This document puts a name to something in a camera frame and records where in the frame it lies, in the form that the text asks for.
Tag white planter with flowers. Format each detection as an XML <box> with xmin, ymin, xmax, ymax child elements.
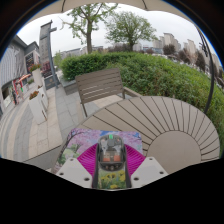
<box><xmin>29</xmin><ymin>63</ymin><xmax>46</xmax><ymax>88</ymax></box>
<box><xmin>28</xmin><ymin>90</ymin><xmax>49</xmax><ymax>125</ymax></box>

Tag beige patio umbrella canopy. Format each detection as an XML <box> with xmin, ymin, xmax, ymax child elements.
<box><xmin>29</xmin><ymin>0</ymin><xmax>201</xmax><ymax>24</ymax></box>

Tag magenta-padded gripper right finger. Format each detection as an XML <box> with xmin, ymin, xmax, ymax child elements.
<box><xmin>121</xmin><ymin>143</ymin><xmax>169</xmax><ymax>190</ymax></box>

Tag grey storefront building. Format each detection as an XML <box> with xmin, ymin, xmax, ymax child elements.
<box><xmin>0</xmin><ymin>34</ymin><xmax>41</xmax><ymax>118</ymax></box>

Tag brown slatted chair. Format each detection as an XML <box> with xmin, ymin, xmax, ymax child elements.
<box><xmin>74</xmin><ymin>68</ymin><xmax>143</xmax><ymax>118</ymax></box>

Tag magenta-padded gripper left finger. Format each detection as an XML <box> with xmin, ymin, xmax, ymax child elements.
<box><xmin>55</xmin><ymin>143</ymin><xmax>100</xmax><ymax>190</ymax></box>

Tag grey sign pylon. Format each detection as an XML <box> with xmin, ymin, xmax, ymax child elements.
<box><xmin>39</xmin><ymin>20</ymin><xmax>61</xmax><ymax>90</ymax></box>

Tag round leafy tree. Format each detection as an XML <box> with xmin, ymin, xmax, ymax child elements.
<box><xmin>104</xmin><ymin>10</ymin><xmax>158</xmax><ymax>52</ymax></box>

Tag green hedge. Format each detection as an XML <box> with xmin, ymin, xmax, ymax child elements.
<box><xmin>59</xmin><ymin>50</ymin><xmax>224</xmax><ymax>158</ymax></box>

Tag transparent computer mouse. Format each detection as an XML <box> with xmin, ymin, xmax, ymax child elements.
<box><xmin>96</xmin><ymin>134</ymin><xmax>128</xmax><ymax>174</ymax></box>

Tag tall sparse tree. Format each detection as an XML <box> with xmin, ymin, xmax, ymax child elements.
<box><xmin>61</xmin><ymin>3</ymin><xmax>118</xmax><ymax>54</ymax></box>

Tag distant apartment buildings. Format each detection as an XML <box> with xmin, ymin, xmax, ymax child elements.
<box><xmin>151</xmin><ymin>32</ymin><xmax>221</xmax><ymax>73</ymax></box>

